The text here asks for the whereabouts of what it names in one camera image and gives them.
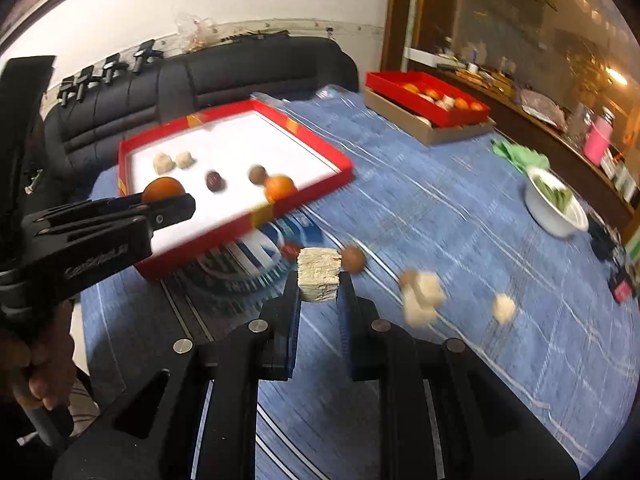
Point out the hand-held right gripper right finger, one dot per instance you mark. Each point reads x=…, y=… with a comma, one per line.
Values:
x=352, y=340

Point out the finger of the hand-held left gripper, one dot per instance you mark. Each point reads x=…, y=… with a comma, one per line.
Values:
x=170, y=210

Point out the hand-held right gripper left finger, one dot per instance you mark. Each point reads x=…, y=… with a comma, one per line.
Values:
x=287, y=320

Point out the orange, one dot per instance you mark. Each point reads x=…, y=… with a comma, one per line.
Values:
x=411, y=88
x=280, y=188
x=162, y=187
x=477, y=106
x=461, y=103
x=431, y=94

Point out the beige crumbly cake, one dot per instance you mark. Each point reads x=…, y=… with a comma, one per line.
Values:
x=417, y=315
x=446, y=102
x=161, y=162
x=431, y=287
x=503, y=308
x=320, y=272
x=183, y=160

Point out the red date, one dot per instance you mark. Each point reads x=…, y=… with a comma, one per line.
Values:
x=215, y=181
x=290, y=252

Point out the brown longan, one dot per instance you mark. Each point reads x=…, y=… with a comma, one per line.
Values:
x=407, y=278
x=354, y=259
x=257, y=174

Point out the red shallow box white inside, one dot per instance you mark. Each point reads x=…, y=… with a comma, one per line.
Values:
x=240, y=150

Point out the person's left hand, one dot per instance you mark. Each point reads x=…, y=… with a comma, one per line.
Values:
x=47, y=360

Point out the blue plaid tablecloth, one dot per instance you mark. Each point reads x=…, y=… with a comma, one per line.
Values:
x=475, y=385

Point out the black leather sofa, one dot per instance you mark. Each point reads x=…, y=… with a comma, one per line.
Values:
x=225, y=75

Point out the spare black gripper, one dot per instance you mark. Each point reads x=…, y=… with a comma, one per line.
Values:
x=146, y=54
x=111, y=67
x=77, y=85

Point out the clear bag with snacks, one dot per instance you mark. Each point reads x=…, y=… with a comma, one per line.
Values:
x=197, y=30

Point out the brown cardboard box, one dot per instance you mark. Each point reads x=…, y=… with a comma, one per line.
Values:
x=450, y=135

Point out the white bowl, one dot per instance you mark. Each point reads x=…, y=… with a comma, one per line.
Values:
x=550, y=220

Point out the red gift box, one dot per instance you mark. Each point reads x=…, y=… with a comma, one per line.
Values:
x=450, y=117

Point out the green cloth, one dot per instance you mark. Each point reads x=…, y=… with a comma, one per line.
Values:
x=517, y=155

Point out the green leaves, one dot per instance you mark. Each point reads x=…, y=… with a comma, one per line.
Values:
x=552, y=192

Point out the black device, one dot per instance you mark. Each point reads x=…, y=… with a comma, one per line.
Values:
x=602, y=235

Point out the dark jar pink label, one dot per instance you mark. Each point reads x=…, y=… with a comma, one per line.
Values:
x=621, y=285

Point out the wooden counter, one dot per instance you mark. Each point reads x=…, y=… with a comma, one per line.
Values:
x=530, y=127

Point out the white flat box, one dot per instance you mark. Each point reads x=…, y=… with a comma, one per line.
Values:
x=420, y=55

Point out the crumpled clear plastic bag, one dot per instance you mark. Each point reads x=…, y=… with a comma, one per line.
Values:
x=542, y=105

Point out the clear glass jar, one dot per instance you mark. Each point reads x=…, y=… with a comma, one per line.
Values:
x=579, y=125

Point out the pink bottle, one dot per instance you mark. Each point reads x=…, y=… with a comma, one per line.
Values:
x=597, y=145

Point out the wood framed glass window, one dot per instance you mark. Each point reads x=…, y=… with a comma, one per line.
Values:
x=500, y=20

